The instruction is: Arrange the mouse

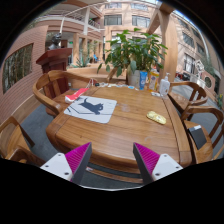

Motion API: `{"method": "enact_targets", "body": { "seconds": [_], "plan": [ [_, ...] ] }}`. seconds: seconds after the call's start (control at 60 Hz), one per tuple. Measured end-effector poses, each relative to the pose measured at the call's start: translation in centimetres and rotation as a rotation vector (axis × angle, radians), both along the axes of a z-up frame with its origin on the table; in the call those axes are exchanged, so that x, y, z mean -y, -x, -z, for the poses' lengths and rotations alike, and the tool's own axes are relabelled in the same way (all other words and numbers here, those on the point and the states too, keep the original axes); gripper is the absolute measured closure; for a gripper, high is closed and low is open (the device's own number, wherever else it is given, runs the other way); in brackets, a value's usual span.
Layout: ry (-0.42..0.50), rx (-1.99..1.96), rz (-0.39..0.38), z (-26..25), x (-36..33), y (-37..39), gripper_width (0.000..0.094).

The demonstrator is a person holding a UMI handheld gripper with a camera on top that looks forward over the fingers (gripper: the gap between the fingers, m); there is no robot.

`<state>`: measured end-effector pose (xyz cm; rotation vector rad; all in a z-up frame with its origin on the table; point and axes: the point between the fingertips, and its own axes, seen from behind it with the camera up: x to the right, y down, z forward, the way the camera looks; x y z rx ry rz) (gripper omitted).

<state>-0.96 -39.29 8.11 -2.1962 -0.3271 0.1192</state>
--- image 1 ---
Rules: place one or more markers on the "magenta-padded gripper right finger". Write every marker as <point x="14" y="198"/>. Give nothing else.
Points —
<point x="146" y="158"/>

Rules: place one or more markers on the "small white packet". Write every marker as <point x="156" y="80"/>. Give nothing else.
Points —
<point x="155" y="94"/>

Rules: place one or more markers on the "wooden armchair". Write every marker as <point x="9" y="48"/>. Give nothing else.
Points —
<point x="50" y="80"/>
<point x="13" y="140"/>
<point x="113" y="75"/>
<point x="203" y="146"/>
<point x="186" y="100"/>

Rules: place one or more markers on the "red paper bag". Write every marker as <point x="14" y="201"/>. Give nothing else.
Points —
<point x="75" y="96"/>

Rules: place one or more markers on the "wooden planter bench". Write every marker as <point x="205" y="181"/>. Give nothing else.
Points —
<point x="85" y="71"/>

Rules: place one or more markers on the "white outdoor sculpture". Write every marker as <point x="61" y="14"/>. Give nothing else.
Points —
<point x="199" y="68"/>

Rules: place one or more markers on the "dark bust statue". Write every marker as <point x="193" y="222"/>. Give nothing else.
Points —
<point x="55" y="41"/>

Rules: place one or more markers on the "black flat notebook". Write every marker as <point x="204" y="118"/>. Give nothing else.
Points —
<point x="198" y="137"/>

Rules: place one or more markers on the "green potted plant, white pot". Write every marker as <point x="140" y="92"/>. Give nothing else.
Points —
<point x="133" y="53"/>

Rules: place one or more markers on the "yellow computer mouse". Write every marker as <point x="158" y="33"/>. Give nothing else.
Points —
<point x="156" y="117"/>

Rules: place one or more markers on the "grey cat-print mouse pad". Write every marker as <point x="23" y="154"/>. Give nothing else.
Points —
<point x="100" y="115"/>

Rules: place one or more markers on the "blue squeeze tube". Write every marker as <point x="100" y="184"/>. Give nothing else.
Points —
<point x="143" y="80"/>

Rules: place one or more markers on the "white pump bottle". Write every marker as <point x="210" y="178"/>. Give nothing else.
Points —
<point x="164" y="86"/>

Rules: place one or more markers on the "dark red wooden podium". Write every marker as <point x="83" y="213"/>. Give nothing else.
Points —
<point x="55" y="60"/>

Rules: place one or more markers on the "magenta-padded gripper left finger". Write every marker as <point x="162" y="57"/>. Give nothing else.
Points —
<point x="78" y="158"/>

